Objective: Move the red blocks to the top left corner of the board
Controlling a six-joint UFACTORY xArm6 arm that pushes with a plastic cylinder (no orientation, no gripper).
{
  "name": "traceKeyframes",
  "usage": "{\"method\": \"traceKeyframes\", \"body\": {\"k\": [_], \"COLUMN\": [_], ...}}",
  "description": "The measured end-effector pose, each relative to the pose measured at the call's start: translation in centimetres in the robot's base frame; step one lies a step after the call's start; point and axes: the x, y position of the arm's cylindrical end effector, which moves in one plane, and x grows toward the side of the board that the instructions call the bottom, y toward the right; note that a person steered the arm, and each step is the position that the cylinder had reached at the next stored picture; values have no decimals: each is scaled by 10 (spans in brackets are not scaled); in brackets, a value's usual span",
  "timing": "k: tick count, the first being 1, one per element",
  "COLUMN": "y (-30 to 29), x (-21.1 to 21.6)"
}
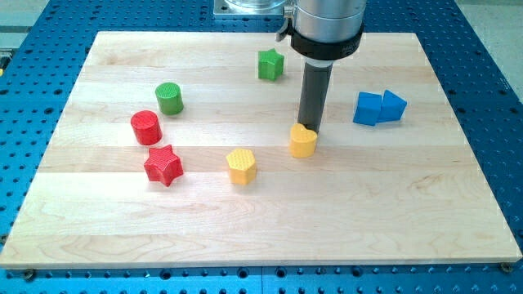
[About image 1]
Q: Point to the red cylinder block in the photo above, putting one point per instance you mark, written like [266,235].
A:
[146,127]

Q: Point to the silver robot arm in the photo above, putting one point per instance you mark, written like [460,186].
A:
[323,30]

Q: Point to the blue triangle block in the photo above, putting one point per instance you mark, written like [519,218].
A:
[392,107]

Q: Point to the yellow hexagon block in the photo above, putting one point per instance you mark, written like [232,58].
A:
[242,166]

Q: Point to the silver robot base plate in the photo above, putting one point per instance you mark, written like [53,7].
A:
[249,7]

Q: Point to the red star block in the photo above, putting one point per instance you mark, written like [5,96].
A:
[163,165]

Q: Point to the green star block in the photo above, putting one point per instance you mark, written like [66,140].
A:
[270,64]

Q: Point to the blue perforated table plate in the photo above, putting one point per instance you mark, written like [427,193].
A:
[42,73]

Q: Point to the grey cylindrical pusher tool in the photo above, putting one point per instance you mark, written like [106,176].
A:
[315,84]

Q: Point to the green cylinder block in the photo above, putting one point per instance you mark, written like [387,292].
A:
[169,98]

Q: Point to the yellow heart block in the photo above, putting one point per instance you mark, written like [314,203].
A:
[302,141]

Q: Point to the wooden board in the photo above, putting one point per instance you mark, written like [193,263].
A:
[400,192]

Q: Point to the blue cube block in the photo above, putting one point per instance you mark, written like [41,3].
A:
[367,109]

